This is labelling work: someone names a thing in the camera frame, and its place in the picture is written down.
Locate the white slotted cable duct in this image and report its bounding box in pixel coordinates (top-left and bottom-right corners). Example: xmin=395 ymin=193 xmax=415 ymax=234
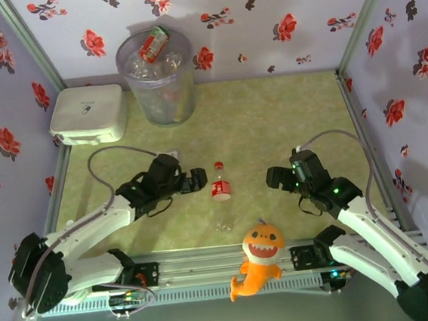
xmin=52 ymin=273 xmax=324 ymax=317

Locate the orange plush shark toy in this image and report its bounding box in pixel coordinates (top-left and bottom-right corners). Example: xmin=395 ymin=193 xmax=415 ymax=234
xmin=222 ymin=215 xmax=291 ymax=303

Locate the white lidded plastic box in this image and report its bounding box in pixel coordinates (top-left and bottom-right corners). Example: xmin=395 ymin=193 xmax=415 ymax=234
xmin=46 ymin=82 xmax=132 ymax=150

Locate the green red label plastic bottle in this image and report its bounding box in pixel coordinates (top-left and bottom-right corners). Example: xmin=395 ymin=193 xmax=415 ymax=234
xmin=135 ymin=23 xmax=174 ymax=65

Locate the aluminium side frame rail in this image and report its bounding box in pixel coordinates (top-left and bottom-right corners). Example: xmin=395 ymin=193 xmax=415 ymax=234
xmin=36 ymin=144 xmax=80 ymax=238
xmin=336 ymin=65 xmax=414 ymax=237

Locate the thin coloured wire bundle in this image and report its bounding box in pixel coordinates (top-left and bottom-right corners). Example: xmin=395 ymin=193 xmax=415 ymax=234
xmin=107 ymin=286 xmax=158 ymax=321

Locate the translucent plastic waste bin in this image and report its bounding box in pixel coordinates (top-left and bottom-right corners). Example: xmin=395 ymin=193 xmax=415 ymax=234
xmin=112 ymin=24 xmax=201 ymax=131

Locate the aluminium base frame rail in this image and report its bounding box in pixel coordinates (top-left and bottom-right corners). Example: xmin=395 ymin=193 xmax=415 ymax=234
xmin=124 ymin=226 xmax=428 ymax=293

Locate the aluminium frame post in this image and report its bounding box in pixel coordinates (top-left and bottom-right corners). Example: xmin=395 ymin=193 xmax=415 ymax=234
xmin=329 ymin=0 xmax=408 ymax=77
xmin=0 ymin=0 xmax=67 ymax=97

